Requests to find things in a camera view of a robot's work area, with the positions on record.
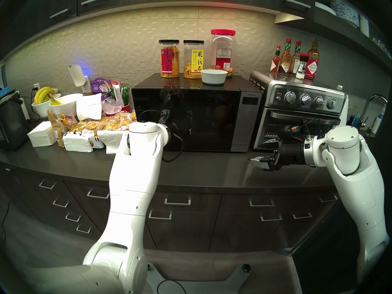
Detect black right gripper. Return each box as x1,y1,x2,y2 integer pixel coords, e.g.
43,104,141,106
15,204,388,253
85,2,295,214
248,138,307,172

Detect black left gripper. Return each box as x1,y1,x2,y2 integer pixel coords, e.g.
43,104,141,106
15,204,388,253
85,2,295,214
168,122,185,145

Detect black glass microwave door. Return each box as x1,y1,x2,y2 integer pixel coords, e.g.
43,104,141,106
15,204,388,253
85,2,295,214
131,88,242,152

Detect blue patterned bowl stack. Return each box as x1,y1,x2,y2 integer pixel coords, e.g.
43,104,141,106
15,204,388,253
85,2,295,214
332,0,360,27

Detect black microwave oven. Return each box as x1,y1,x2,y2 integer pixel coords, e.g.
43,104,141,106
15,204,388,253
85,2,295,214
131,73,263,153

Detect red cup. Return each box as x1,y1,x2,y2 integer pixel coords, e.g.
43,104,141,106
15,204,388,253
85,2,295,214
106,104,130,116

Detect large clear madeleine bag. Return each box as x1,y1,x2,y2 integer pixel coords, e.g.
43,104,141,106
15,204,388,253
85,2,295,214
97,111,137,132

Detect white paper napkin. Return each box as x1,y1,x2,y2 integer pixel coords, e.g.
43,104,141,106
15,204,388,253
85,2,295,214
97,130,129,154
76,93,102,121
63,132,94,153

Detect white red sachet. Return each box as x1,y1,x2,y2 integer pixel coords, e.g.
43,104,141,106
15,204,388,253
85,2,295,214
112,81,124,107

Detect clear plastic bag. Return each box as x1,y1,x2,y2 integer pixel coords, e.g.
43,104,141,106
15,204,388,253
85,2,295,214
102,97,122,115

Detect stainless toaster oven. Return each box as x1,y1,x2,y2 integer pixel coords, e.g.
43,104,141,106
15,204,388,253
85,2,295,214
249,70,348,151

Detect snack jar red label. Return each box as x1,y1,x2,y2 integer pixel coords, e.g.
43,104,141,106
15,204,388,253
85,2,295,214
159,40,180,78

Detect snack jar yellow label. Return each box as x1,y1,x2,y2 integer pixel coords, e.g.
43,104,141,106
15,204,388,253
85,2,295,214
183,40,205,79

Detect small red hot sauce bottle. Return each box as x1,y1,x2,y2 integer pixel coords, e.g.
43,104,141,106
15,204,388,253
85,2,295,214
270,45,281,74

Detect purple snack packet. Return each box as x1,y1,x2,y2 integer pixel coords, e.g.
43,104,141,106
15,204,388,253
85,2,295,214
90,78,111,101

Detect Tabasco bottle brown sauce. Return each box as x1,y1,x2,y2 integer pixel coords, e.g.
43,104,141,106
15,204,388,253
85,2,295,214
278,39,292,76

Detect white shaker dark lid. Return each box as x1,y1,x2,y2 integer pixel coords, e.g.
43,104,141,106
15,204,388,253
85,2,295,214
296,53,310,80

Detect Tabasco bottle green sauce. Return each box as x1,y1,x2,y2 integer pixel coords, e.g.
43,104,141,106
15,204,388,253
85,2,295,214
289,41,302,76

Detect small wrapped cake packets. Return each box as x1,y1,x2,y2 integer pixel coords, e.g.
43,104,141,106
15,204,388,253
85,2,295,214
69,120,100,136

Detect clear jar red lid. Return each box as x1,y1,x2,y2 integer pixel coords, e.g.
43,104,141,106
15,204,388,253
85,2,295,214
208,29,236,78

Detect large Tabasco bottle red label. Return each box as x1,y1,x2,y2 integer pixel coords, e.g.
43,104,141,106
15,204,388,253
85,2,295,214
305,39,320,80

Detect pink yellow snack packet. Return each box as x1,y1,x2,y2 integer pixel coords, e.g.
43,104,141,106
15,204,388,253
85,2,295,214
58,113,77,128

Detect chrome sink faucet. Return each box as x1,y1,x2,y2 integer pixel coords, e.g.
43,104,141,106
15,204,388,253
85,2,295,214
357,95,388,134

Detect large white bowl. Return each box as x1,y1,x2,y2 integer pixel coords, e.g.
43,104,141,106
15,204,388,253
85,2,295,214
49,93,84,118

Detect white soap bottle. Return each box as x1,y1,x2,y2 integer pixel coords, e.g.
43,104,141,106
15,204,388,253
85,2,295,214
371,104,387,134

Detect white napkin stack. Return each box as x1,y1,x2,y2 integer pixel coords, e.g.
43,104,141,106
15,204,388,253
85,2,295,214
27,121,57,147

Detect small white bowl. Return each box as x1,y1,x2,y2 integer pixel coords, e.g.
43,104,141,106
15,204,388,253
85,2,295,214
32,94,62,118

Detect yellow banana bunch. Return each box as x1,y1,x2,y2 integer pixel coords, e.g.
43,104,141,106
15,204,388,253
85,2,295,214
34,87,57,104

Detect black countertop appliance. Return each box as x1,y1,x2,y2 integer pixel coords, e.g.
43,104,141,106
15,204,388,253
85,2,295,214
0,91,30,152

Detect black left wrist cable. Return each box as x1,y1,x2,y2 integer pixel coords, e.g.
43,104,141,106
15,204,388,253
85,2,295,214
162,133,184,163

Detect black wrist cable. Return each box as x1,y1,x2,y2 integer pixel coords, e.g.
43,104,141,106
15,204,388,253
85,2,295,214
162,133,184,163
301,118,319,138

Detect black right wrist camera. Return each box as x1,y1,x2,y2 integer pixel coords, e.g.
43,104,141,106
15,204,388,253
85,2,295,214
283,125,310,143

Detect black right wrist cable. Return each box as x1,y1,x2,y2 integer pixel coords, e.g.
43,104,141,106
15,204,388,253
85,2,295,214
301,118,319,138

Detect dark open wall shelf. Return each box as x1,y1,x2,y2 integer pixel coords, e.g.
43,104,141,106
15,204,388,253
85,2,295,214
275,0,392,72

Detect black base cable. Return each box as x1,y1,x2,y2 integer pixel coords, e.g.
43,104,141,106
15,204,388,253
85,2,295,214
157,280,187,294

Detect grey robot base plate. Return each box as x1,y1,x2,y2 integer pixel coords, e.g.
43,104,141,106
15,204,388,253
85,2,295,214
146,263,251,294

